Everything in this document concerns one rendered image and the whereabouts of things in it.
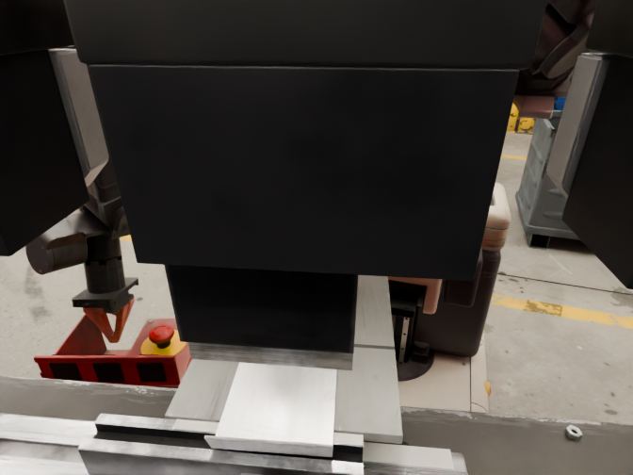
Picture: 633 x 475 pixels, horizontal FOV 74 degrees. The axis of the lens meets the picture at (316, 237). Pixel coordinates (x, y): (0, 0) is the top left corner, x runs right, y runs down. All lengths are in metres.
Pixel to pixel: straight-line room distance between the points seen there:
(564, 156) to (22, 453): 0.43
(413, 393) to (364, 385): 0.98
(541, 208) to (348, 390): 2.45
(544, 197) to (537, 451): 2.27
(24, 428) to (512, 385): 1.66
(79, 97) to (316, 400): 0.26
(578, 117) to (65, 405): 0.55
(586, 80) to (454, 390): 1.20
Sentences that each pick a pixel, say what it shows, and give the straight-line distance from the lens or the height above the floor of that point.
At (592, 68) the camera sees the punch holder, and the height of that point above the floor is 1.25.
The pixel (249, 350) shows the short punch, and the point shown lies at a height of 1.09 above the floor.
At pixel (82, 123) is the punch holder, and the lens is 0.26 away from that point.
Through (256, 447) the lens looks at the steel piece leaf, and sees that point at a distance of 0.32.
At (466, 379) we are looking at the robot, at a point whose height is 0.28.
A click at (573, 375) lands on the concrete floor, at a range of 2.01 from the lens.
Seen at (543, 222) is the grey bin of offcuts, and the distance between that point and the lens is 2.78.
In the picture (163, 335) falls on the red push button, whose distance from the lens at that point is 0.74.
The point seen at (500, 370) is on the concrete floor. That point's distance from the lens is 1.91.
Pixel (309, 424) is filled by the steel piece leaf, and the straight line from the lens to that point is 0.34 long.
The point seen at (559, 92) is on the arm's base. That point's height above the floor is 1.15.
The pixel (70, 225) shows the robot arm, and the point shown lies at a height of 1.00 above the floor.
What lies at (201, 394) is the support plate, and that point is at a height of 1.00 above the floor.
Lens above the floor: 1.27
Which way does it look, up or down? 29 degrees down
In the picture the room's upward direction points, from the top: straight up
